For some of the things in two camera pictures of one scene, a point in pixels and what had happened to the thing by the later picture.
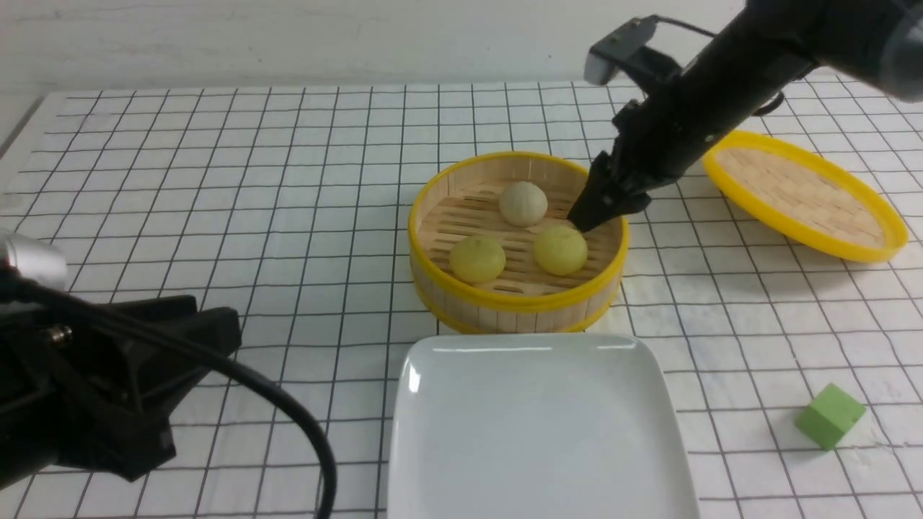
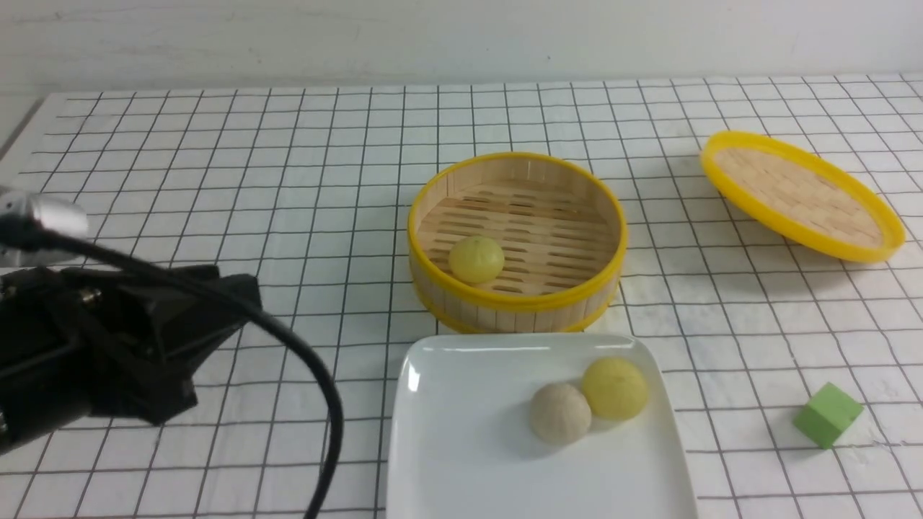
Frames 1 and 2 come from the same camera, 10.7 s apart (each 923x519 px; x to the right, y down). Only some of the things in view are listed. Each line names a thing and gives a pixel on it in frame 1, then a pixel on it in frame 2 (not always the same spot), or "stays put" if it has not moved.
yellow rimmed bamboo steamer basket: x=492 y=249 stays put
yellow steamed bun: x=560 y=249 -> x=616 y=388
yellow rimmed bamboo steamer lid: x=805 y=197 stays put
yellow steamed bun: x=477 y=259 stays put
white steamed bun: x=523 y=204 -> x=560 y=413
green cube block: x=830 y=414 stays put
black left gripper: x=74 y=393 -> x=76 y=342
